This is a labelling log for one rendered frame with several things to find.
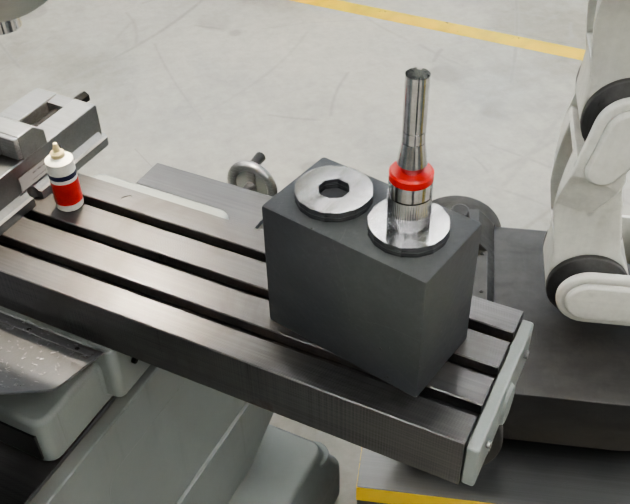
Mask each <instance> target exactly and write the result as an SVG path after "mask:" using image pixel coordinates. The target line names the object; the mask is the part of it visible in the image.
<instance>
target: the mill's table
mask: <svg viewBox="0 0 630 504"><path fill-rule="evenodd" d="M77 174H78V178H79V182H80V186H81V190H82V194H83V199H84V203H83V205H82V206H81V207H80V208H79V209H77V210H75V211H71V212H65V211H61V210H59V209H58V208H57V205H56V202H55V199H54V195H53V192H52V193H51V194H49V195H48V196H47V197H46V198H45V199H42V198H39V197H35V198H34V200H35V203H36V206H35V207H34V208H33V209H32V210H30V211H29V212H28V213H27V214H26V215H24V216H23V217H22V218H21V219H20V220H18V221H17V222H16V223H15V224H14V225H12V226H11V227H10V228H9V229H8V230H7V231H5V232H4V233H3V234H2V235H1V236H0V306H2V307H5V308H7V309H10V310H13V311H15V312H18V313H20V314H23V315H25V316H28V317H30V318H33V319H36V320H38V321H41V322H43V323H46V324H48V325H51V326H53V327H56V328H59V329H61V330H64V331H66V332H69V333H71V334H74V335H76V336H79V337H82V338H84V339H87V340H89V341H92V342H94V343H97V344H100V345H102V346H105V347H107V348H110V349H112V350H115V351H117V352H120V353H123V354H125V355H128V356H130V357H133V358H135V359H138V360H140V361H143V362H146V363H148V364H151V365H153V366H156V367H158V368H161V369H163V370H166V371H169V372H171V373H174V374H176V375H179V376H181V377H184V378H187V379H189V380H192V381H194V382H197V383H199V384H202V385H204V386H207V387H210V388H212V389H215V390H217V391H220V392H222V393H225V394H227V395H230V396H233V397H235V398H238V399H240V400H243V401H245V402H248V403H250V404H253V405H256V406H258V407H261V408H263V409H266V410H268V411H271V412H273V413H276V414H279V415H281V416H284V417H286V418H289V419H291V420H294V421H297V422H299V423H302V424H304V425H307V426H309V427H312V428H314V429H317V430H320V431H322V432H325V433H327V434H330V435H332V436H335V437H337V438H340V439H343V440H345V441H348V442H350V443H353V444H355V445H358V446H360V447H363V448H366V449H368V450H371V451H373V452H376V453H378V454H381V455H383V456H386V457H389V458H391V459H394V460H396V461H399V462H401V463H404V464H407V465H409V466H412V467H414V468H417V469H419V470H422V471H424V472H427V473H430V474H432V475H435V476H437V477H440V478H442V479H445V480H447V481H450V482H453V483H455V484H458V485H459V482H460V480H461V482H462V483H465V484H467V485H470V486H473V485H474V484H475V482H476V480H477V477H478V475H479V472H480V470H481V468H482V465H483V463H484V461H485V458H486V456H487V453H488V451H489V449H490V447H491V445H492V441H493V439H494V437H495V434H496V432H497V429H498V427H499V425H503V424H504V422H505V420H506V418H507V416H508V413H509V410H510V408H511V404H512V401H513V398H514V394H515V385H516V383H517V381H518V378H519V376H520V373H521V371H522V368H523V366H524V364H525V361H526V359H527V358H528V355H529V351H528V350H529V345H530V340H531V336H532V331H533V326H534V324H533V323H532V322H529V321H526V320H522V316H523V311H520V310H517V309H514V308H511V307H508V306H504V305H501V304H498V303H495V302H492V301H488V300H485V299H482V298H479V297H475V296H472V301H471V308H470V315H469V322H468V330H467V337H466V339H465V340H464V341H463V342H462V344H461V345H460V346H459V347H458V348H457V350H456V351H455V352H454V353H453V354H452V356H451V357H450V358H449V359H448V360H447V362H446V363H445V364H444V365H443V366H442V368H441V369H440V370H439V371H438V373H437V374H436V375H435V376H434V377H433V379H432V380H431V381H430V382H429V383H428V385H427V386H426V387H425V388H424V389H423V391H422V392H421V393H420V394H419V395H418V396H417V397H413V396H411V395H409V394H407V393H405V392H403V391H402V390H400V389H398V388H396V387H394V386H392V385H390V384H389V383H387V382H385V381H383V380H381V379H379V378H378V377H376V376H374V375H372V374H370V373H368V372H367V371H365V370H363V369H361V368H359V367H357V366H356V365H354V364H352V363H350V362H348V361H346V360H344V359H343V358H341V357H339V356H337V355H335V354H333V353H332V352H330V351H328V350H326V349H324V348H322V347H321V346H319V345H317V344H315V343H313V342H311V341H310V340H308V339H306V338H304V337H302V336H300V335H298V334H297V333H295V332H293V331H291V330H289V329H287V328H286V327H284V326H282V325H280V324H278V323H276V322H275V321H273V320H272V319H271V318H270V308H269V295H268V282H267V269H266V256H265V243H264V231H263V230H260V229H257V228H254V227H250V226H247V225H244V224H241V223H238V222H234V221H231V220H228V219H225V218H221V217H218V216H215V215H212V214H209V213H205V212H202V211H199V210H196V209H193V208H189V207H186V206H183V205H180V204H176V203H173V202H170V201H167V200H164V199H160V198H157V197H154V196H151V195H148V194H144V193H141V192H138V191H135V190H131V189H128V188H125V187H122V186H119V185H115V184H112V183H109V182H106V181H103V180H99V179H96V178H93V177H90V176H86V175H83V174H80V173H77Z"/></svg>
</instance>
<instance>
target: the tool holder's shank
mask: <svg viewBox="0 0 630 504"><path fill-rule="evenodd" d="M417 68H418V67H414V68H410V69H408V70H407V71H406V72H405V84H404V103H403V121H402V140H401V144H400V148H399V152H398V157H397V164H398V166H399V167H400V169H401V171H402V172H403V173H404V174H406V175H410V176H415V175H418V174H420V173H421V172H422V171H423V168H425V167H426V166H427V164H428V159H427V149H426V129H427V116H428V103H429V90H430V77H431V73H430V71H429V70H427V69H425V68H422V70H421V69H417Z"/></svg>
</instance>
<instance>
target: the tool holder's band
mask: <svg viewBox="0 0 630 504"><path fill-rule="evenodd" d="M388 178H389V181H390V182H391V183H392V184H393V185H394V186H395V187H397V188H399V189H402V190H406V191H418V190H422V189H425V188H427V187H429V186H430V185H431V184H432V183H433V181H434V168H433V167H432V165H431V164H430V163H428V164H427V166H426V167H425V168H423V171H422V172H421V173H420V174H418V175H415V176H410V175H406V174H404V173H403V172H402V171H401V169H400V167H399V166H398V164H397V161H395V162H393V163H392V164H391V165H390V167H389V174H388Z"/></svg>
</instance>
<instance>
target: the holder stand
mask: <svg viewBox="0 0 630 504"><path fill-rule="evenodd" d="M387 197H388V184H387V183H385V182H383V181H380V180H378V179H375V178H373V177H371V176H368V175H366V174H364V173H362V172H360V171H359V170H357V169H353V168H350V167H347V166H344V165H342V164H340V163H337V162H335V161H332V160H330V159H328V158H325V157H323V158H321V159H320V160H318V161H317V162H316V163H315V164H313V165H312V166H311V167H310V168H308V169H307V170H306V171H305V172H303V173H302V174H301V175H300V176H298V177H297V178H296V179H295V180H293V181H292V182H291V183H290V184H288V185H287V186H286V187H285V188H283V189H282V190H281V191H280V192H278V193H277V194H276V195H275V196H273V197H272V198H271V199H270V200H268V201H267V202H266V203H265V204H263V206H262V218H263V231H264V243H265V256H266V269H267V282H268V295H269V308H270V318H271V319H272V320H273V321H275V322H276V323H278V324H280V325H282V326H284V327H286V328H287V329H289V330H291V331H293V332H295V333H297V334H298V335H300V336H302V337H304V338H306V339H308V340H310V341H311V342H313V343H315V344H317V345H319V346H321V347H322V348H324V349H326V350H328V351H330V352H332V353H333V354H335V355H337V356H339V357H341V358H343V359H344V360H346V361H348V362H350V363H352V364H354V365H356V366H357V367H359V368H361V369H363V370H365V371H367V372H368V373H370V374H372V375H374V376H376V377H378V378H379V379H381V380H383V381H385V382H387V383H389V384H390V385H392V386H394V387H396V388H398V389H400V390H402V391H403V392H405V393H407V394H409V395H411V396H413V397H417V396H418V395H419V394H420V393H421V392H422V391H423V389H424V388H425V387H426V386H427V385H428V383H429V382H430V381H431V380H432V379H433V377H434V376H435V375H436V374H437V373H438V371H439V370H440V369H441V368H442V366H443V365H444V364H445V363H446V362H447V360H448V359H449V358H450V357H451V356H452V354H453V353H454V352H455V351H456V350H457V348H458V347H459V346H460V345H461V344H462V342H463V341H464V340H465V339H466V337H467V330H468V322H469V315H470V308H471V301H472V294H473V286H474V279H475V272H476V265H477V257H478V250H479V243H480V236H481V229H482V224H481V223H480V222H478V221H476V220H473V219H471V218H469V217H466V216H464V215H461V214H459V213H457V212H454V211H452V210H450V209H447V208H445V207H442V206H440V205H438V204H436V203H434V202H433V201H432V207H431V218H430V225H429V227H428V228H427V229H426V230H425V231H423V232H421V233H418V234H413V235H406V234H401V233H398V232H396V231H394V230H392V229H391V228H390V227H389V226H388V224H387Z"/></svg>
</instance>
